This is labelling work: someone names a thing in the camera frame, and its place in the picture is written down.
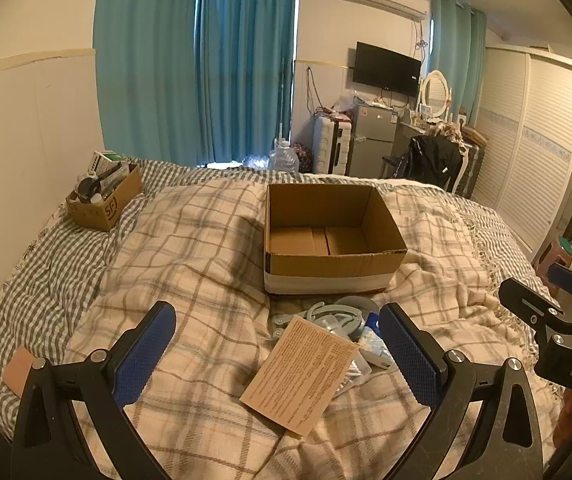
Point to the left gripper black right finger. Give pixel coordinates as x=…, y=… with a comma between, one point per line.
x=505, y=442

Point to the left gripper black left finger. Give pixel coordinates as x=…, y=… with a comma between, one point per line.
x=49, y=442

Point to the tan printed medicine box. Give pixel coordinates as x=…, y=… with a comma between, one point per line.
x=302, y=373

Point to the blue tissue pack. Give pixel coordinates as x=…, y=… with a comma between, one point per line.
x=371, y=345

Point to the plastic stool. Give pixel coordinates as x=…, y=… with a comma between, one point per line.
x=559, y=250

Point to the pink card on bed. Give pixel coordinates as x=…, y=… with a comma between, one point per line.
x=17, y=370

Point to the white louvered wardrobe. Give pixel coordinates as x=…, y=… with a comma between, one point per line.
x=525, y=113

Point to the beige plaid blanket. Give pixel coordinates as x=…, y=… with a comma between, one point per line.
x=360, y=435

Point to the chair with black jacket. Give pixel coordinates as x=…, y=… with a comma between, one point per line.
x=434, y=159

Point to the small cardboard box with items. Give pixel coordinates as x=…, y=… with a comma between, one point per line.
x=103, y=191

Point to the large open cardboard box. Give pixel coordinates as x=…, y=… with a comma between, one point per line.
x=325, y=239

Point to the white oval vanity mirror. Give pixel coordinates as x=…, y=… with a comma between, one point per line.
x=435, y=97

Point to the grey mini fridge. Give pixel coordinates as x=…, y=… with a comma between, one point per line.
x=372, y=134

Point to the teal corner curtain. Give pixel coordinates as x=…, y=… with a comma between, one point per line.
x=458, y=48

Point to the white suitcase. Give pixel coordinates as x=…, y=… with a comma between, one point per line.
x=331, y=144

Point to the large clear water jug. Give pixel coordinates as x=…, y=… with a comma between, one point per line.
x=283, y=157

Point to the teal window curtain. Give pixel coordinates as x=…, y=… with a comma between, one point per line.
x=194, y=81

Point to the black wall television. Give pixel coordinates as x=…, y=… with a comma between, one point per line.
x=385, y=69

